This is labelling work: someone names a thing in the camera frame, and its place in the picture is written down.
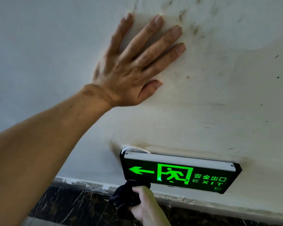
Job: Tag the person's right hand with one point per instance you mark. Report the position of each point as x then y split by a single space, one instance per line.
148 207

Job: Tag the black cleaning cloth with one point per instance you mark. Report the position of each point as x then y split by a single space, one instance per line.
125 195

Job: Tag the person's left hand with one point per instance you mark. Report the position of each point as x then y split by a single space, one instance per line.
122 80

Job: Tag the person's left forearm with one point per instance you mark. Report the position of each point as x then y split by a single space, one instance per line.
37 150

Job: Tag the green illuminated exit sign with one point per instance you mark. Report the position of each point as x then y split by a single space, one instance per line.
202 171

